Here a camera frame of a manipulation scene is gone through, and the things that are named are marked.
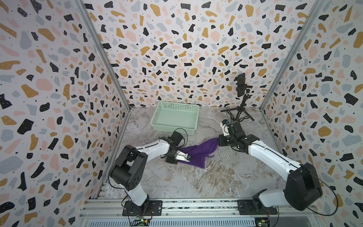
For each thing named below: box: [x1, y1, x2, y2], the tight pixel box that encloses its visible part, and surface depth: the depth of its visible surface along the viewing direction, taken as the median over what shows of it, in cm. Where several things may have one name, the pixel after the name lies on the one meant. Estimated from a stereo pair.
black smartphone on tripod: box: [233, 72, 247, 97], surface depth 92 cm
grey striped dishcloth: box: [217, 145, 240, 161], surface depth 94 cm
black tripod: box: [220, 85, 255, 122], surface depth 102 cm
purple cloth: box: [178, 137, 219, 169], surface depth 94 cm
